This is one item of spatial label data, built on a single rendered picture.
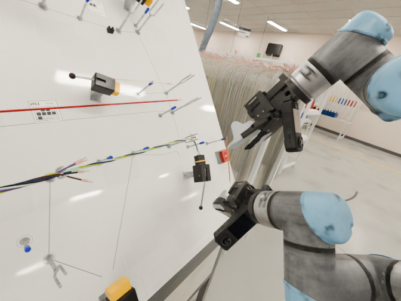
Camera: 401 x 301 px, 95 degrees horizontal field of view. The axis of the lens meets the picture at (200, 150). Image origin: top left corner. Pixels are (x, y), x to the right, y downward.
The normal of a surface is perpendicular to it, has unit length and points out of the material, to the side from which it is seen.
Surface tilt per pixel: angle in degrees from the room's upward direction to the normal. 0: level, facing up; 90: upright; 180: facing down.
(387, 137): 90
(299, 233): 71
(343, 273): 20
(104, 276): 55
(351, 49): 88
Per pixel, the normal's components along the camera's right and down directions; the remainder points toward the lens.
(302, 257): -0.65, -0.24
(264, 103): -0.69, -0.03
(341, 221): 0.43, -0.18
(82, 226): 0.71, -0.18
